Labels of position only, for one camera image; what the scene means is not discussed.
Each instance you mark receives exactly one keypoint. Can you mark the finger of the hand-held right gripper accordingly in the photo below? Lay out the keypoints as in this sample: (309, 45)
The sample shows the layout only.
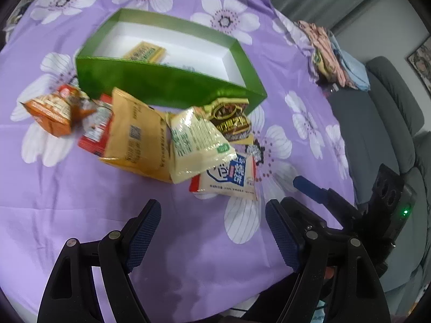
(308, 188)

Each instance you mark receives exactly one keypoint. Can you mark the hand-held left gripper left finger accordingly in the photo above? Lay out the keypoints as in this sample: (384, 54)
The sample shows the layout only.
(144, 232)

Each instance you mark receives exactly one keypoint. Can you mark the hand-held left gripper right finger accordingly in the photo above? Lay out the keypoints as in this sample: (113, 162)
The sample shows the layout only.
(283, 239)

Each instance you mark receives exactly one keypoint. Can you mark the white and blue snack packet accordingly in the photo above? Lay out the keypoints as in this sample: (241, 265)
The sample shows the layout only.
(232, 178)

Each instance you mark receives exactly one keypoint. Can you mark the large tan snack packet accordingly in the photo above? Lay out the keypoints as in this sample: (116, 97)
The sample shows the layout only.
(134, 141)

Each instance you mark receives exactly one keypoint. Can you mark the pale yellow green-label packet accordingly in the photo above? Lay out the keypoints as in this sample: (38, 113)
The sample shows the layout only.
(192, 148)

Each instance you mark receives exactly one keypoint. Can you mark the dark brown gold packet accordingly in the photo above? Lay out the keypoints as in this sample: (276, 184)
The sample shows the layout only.
(232, 121)

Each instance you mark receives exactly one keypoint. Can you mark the red snack packet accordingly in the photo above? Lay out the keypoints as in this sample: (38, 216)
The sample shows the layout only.
(96, 131)

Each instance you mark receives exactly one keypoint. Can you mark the green cardboard box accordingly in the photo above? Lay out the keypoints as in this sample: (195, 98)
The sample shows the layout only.
(168, 84)

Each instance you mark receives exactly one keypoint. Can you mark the orange snack packet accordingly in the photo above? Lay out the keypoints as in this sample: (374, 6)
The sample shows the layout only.
(50, 111)

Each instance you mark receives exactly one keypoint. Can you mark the yellow snack packet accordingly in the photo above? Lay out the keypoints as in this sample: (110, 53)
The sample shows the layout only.
(144, 52)

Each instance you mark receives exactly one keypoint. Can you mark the purple floral tablecloth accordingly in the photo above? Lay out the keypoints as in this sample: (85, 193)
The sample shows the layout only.
(101, 208)

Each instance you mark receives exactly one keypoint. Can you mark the grey sofa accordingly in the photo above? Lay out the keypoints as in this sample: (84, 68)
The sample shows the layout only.
(370, 124)

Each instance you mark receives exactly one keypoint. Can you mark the light blue folded cloth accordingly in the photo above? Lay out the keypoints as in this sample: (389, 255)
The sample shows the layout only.
(353, 67)

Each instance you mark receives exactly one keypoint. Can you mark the pink patterned folded clothes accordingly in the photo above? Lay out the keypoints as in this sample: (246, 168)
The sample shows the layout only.
(323, 50)

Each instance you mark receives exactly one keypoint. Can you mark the framed wall picture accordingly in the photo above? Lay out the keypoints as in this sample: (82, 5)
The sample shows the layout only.
(422, 62)

